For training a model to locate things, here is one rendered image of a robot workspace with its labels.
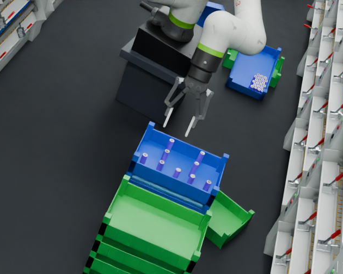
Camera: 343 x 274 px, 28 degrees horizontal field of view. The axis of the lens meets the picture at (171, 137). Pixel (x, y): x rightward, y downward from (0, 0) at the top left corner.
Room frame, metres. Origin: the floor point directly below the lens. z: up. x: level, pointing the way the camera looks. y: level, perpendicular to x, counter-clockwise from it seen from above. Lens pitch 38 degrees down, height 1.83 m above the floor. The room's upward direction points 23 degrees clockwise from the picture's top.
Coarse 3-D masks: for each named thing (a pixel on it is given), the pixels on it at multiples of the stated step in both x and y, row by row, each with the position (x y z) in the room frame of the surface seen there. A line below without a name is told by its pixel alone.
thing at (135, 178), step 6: (138, 180) 1.69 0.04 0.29; (144, 180) 1.69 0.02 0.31; (150, 186) 1.70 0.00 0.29; (156, 186) 1.69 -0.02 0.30; (168, 192) 1.69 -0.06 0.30; (174, 192) 1.69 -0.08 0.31; (180, 198) 1.69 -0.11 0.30; (186, 198) 1.69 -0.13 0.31; (192, 204) 1.70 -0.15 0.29; (198, 204) 1.69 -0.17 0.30
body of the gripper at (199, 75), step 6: (192, 66) 1.90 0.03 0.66; (192, 72) 1.89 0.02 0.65; (198, 72) 1.88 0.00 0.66; (204, 72) 1.89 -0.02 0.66; (186, 78) 1.89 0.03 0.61; (192, 78) 1.89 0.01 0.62; (198, 78) 1.88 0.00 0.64; (204, 78) 1.88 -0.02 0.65; (210, 78) 1.91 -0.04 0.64; (186, 84) 1.88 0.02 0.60; (198, 84) 1.89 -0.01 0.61; (204, 84) 1.89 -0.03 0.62; (192, 90) 1.88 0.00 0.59; (204, 90) 1.89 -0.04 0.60
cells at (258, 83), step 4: (256, 76) 2.97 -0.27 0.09; (260, 76) 2.98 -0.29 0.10; (264, 76) 2.99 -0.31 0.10; (252, 80) 2.94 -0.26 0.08; (256, 80) 2.95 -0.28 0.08; (260, 80) 2.96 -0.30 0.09; (264, 80) 2.97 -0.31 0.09; (252, 84) 2.94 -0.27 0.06; (256, 84) 2.94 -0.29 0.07; (260, 84) 2.94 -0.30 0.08; (264, 84) 2.95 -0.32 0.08; (252, 88) 2.91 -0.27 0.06; (256, 88) 2.91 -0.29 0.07; (260, 88) 2.92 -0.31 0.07; (264, 88) 2.94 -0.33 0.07; (260, 92) 2.91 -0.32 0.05
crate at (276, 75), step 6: (228, 48) 3.23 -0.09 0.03; (228, 54) 3.09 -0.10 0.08; (234, 54) 3.24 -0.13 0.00; (228, 60) 3.09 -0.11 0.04; (234, 60) 3.10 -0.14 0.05; (282, 60) 3.28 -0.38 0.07; (228, 66) 3.09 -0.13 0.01; (276, 66) 3.29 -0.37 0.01; (276, 72) 3.24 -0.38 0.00; (276, 78) 3.10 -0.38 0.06; (270, 84) 3.10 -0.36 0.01; (276, 84) 3.10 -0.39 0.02
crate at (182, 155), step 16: (144, 144) 1.85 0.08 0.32; (160, 144) 1.88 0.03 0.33; (176, 144) 1.88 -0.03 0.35; (176, 160) 1.83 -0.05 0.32; (192, 160) 1.87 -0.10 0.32; (208, 160) 1.88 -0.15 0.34; (224, 160) 1.86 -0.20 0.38; (144, 176) 1.68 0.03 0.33; (160, 176) 1.68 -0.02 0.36; (208, 176) 1.82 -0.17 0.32; (176, 192) 1.68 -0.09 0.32; (192, 192) 1.68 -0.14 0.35; (208, 192) 1.68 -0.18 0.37
